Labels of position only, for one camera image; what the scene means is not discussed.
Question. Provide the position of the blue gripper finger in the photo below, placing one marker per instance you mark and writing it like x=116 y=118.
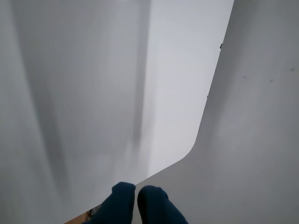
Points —
x=156 y=207
x=118 y=205

